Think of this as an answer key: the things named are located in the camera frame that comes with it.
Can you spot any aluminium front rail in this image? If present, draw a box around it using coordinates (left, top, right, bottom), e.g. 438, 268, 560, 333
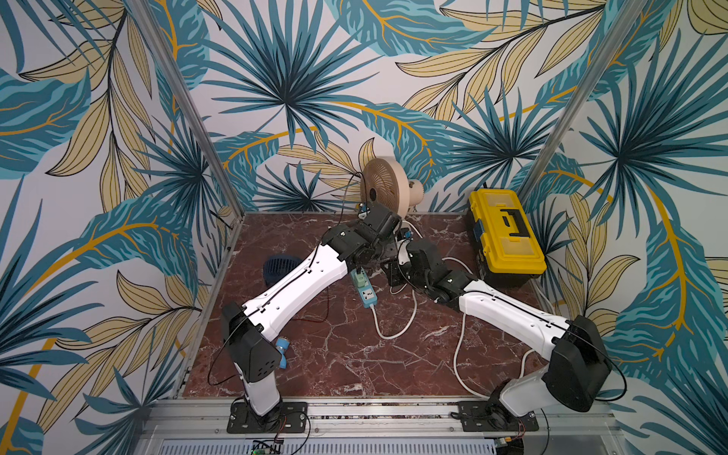
136, 396, 629, 454

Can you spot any aluminium frame post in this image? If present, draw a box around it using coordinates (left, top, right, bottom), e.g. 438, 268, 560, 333
518, 0, 648, 199
128, 0, 245, 222

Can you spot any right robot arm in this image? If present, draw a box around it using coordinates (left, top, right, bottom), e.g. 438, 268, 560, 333
394, 239, 612, 417

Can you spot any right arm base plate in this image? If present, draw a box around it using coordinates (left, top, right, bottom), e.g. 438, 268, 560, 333
450, 401, 540, 435

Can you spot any light blue pipe fitting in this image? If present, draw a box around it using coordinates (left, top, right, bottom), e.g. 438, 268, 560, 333
275, 337, 290, 370

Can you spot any white power strip cable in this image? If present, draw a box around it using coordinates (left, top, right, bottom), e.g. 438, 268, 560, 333
369, 257, 541, 400

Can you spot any right aluminium frame post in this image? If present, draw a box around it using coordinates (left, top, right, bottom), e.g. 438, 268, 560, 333
518, 0, 648, 199

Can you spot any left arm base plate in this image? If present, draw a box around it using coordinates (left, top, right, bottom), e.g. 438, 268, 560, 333
227, 399, 308, 434

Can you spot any yellow black toolbox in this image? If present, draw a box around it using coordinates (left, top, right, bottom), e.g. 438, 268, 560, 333
466, 189, 547, 288

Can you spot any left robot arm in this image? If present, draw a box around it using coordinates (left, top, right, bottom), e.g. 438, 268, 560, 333
223, 203, 401, 418

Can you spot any left aluminium frame post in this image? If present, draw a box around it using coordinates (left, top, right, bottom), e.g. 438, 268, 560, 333
128, 0, 245, 222

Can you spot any white fan power cable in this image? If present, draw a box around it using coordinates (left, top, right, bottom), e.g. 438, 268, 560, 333
389, 218, 422, 297

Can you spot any blue power strip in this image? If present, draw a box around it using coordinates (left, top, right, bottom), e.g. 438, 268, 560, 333
350, 268, 377, 308

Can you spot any small navy blue fan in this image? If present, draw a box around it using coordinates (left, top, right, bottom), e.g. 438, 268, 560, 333
263, 254, 303, 288

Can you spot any beige desk fan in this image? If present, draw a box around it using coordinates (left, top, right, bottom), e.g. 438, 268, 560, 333
360, 157, 425, 218

